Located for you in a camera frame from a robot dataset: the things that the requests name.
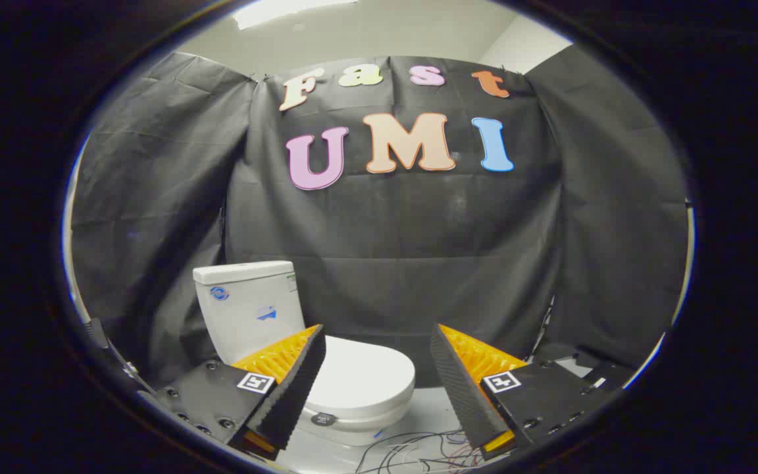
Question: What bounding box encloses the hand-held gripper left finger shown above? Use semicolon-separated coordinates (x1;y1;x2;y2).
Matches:
155;324;327;461

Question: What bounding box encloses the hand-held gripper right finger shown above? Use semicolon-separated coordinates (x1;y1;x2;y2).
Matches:
430;323;623;461

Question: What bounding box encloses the white toilet lid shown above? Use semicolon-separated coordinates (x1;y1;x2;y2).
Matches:
300;336;417;418

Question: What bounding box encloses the black backdrop cloth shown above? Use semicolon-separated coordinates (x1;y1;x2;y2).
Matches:
70;51;690;390

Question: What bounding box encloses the black box white label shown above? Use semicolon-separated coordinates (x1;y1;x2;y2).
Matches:
576;359;638;393

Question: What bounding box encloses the tangle of thin cables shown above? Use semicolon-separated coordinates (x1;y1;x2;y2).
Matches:
355;430;506;474

